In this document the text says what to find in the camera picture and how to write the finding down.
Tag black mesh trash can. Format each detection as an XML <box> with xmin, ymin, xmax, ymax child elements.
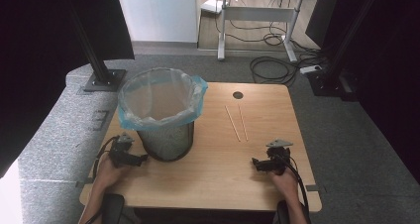
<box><xmin>136</xmin><ymin>120</ymin><xmax>196</xmax><ymax>163</ymax></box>

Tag grey tape strip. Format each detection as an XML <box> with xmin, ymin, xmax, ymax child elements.
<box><xmin>304</xmin><ymin>183</ymin><xmax>328</xmax><ymax>194</ymax></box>

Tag white box device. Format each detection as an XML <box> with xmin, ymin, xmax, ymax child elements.
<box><xmin>200</xmin><ymin>0</ymin><xmax>226</xmax><ymax>16</ymax></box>

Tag person's left hand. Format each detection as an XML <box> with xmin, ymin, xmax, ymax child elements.
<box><xmin>93</xmin><ymin>156</ymin><xmax>133</xmax><ymax>191</ymax></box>

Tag blue plastic trash bag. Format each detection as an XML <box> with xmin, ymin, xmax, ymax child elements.
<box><xmin>117</xmin><ymin>66</ymin><xmax>209</xmax><ymax>132</ymax></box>

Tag wooden chopstick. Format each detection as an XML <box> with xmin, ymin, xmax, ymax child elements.
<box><xmin>224</xmin><ymin>104</ymin><xmax>243</xmax><ymax>143</ymax></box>
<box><xmin>237</xmin><ymin>103</ymin><xmax>250</xmax><ymax>143</ymax></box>

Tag black floor cable coil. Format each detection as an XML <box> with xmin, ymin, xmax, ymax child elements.
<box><xmin>249</xmin><ymin>55</ymin><xmax>301</xmax><ymax>87</ymax></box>

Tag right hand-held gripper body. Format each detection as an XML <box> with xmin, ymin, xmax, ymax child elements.
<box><xmin>265</xmin><ymin>138</ymin><xmax>294</xmax><ymax>176</ymax></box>

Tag black metal stand with base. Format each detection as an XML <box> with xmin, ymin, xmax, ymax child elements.
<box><xmin>64</xmin><ymin>0</ymin><xmax>128</xmax><ymax>93</ymax></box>

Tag black chair armrest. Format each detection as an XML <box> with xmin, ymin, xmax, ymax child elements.
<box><xmin>274</xmin><ymin>199</ymin><xmax>292</xmax><ymax>224</ymax></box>
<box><xmin>99</xmin><ymin>192</ymin><xmax>126</xmax><ymax>224</ymax></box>

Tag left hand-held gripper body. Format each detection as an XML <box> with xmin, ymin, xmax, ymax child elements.
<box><xmin>108</xmin><ymin>133</ymin><xmax>136</xmax><ymax>168</ymax></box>

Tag black curtain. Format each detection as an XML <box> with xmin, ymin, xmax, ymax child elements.
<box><xmin>0</xmin><ymin>0</ymin><xmax>136</xmax><ymax>179</ymax></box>
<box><xmin>321</xmin><ymin>0</ymin><xmax>420</xmax><ymax>185</ymax></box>

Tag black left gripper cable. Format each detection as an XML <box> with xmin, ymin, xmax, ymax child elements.
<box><xmin>91</xmin><ymin>135</ymin><xmax>121</xmax><ymax>181</ymax></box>

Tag white power strip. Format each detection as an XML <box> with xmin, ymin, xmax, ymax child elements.
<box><xmin>299</xmin><ymin>64</ymin><xmax>323</xmax><ymax>75</ymax></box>

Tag person's right hand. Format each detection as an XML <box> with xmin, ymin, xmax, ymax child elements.
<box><xmin>268</xmin><ymin>168</ymin><xmax>300</xmax><ymax>202</ymax></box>

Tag white partition panel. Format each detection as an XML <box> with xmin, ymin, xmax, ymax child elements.
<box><xmin>114</xmin><ymin>0</ymin><xmax>202</xmax><ymax>45</ymax></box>

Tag black panel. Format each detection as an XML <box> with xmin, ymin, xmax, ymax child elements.
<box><xmin>304</xmin><ymin>0</ymin><xmax>339</xmax><ymax>49</ymax></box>

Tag black cables under desk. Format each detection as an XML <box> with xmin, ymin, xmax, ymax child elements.
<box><xmin>213</xmin><ymin>0</ymin><xmax>289</xmax><ymax>48</ymax></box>

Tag white desk frame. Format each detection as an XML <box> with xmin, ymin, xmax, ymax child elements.
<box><xmin>211</xmin><ymin>0</ymin><xmax>341</xmax><ymax>63</ymax></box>

